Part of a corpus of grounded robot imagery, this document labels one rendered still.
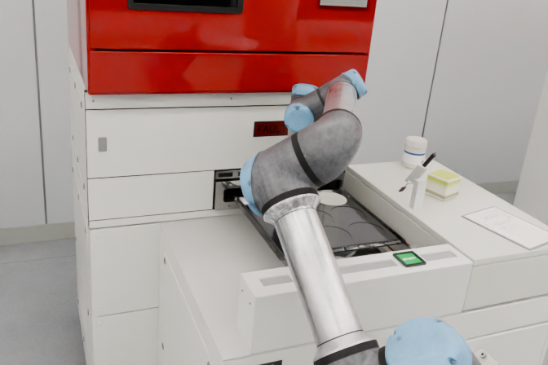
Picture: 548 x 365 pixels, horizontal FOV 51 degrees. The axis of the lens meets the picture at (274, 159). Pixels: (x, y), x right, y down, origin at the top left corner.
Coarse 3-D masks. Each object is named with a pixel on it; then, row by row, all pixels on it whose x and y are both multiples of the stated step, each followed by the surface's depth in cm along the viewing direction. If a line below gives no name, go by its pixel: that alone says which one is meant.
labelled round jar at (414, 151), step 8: (408, 136) 191; (416, 136) 191; (408, 144) 188; (416, 144) 186; (424, 144) 186; (408, 152) 188; (416, 152) 187; (424, 152) 188; (408, 160) 189; (416, 160) 188
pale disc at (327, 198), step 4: (320, 192) 180; (324, 192) 181; (328, 192) 181; (332, 192) 181; (320, 196) 177; (324, 196) 178; (328, 196) 178; (332, 196) 178; (336, 196) 178; (340, 196) 179; (320, 200) 175; (324, 200) 175; (328, 200) 175; (332, 200) 175; (336, 200) 176; (340, 200) 176; (344, 200) 176; (332, 204) 172; (336, 204) 173; (340, 204) 173
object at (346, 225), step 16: (336, 192) 181; (320, 208) 170; (336, 208) 171; (352, 208) 172; (336, 224) 160; (352, 224) 161; (368, 224) 162; (272, 240) 148; (336, 240) 151; (352, 240) 152; (368, 240) 153; (384, 240) 154
